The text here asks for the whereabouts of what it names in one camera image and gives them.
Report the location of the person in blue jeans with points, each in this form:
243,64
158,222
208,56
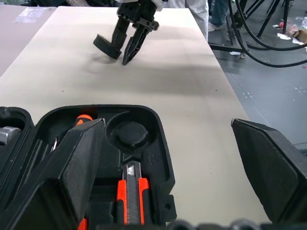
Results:
219,12

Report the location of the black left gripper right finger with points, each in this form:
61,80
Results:
271,167

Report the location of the person in white trousers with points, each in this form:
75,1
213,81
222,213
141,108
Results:
197,14

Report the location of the black tape roll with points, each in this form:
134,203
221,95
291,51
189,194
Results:
105,46

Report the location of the crumpled white paper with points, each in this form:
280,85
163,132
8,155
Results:
284,36

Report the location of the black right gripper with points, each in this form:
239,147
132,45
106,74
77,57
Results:
138,12

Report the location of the pale grey table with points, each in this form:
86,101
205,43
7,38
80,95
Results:
14,40

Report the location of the brown cardboard box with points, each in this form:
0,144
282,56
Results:
301,36

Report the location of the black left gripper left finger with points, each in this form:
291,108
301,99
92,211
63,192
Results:
69,172

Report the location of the black metal stand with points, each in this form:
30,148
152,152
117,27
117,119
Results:
285,14

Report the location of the black plastic tool case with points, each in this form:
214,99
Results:
153,134

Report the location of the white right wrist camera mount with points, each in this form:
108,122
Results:
159,4

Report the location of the orange and black utility knife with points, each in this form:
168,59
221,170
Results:
121,198

